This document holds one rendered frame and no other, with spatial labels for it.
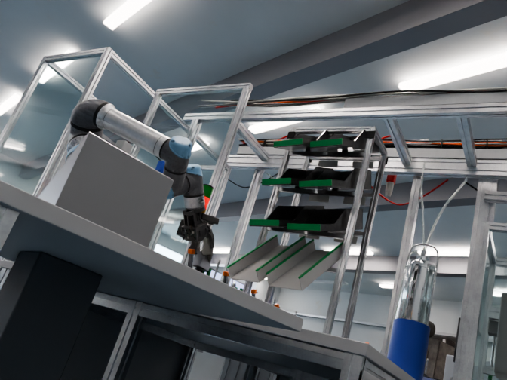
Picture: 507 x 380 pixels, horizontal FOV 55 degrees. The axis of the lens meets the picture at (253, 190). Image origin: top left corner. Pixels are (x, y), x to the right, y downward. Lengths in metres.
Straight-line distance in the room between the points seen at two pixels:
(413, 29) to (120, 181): 3.18
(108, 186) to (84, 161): 0.08
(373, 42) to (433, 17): 0.52
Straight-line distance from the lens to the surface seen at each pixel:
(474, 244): 2.68
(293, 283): 1.54
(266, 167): 3.22
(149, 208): 1.25
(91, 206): 1.18
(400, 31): 4.11
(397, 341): 2.24
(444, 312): 12.72
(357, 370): 1.24
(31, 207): 0.79
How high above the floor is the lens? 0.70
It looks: 21 degrees up
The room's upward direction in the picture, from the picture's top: 17 degrees clockwise
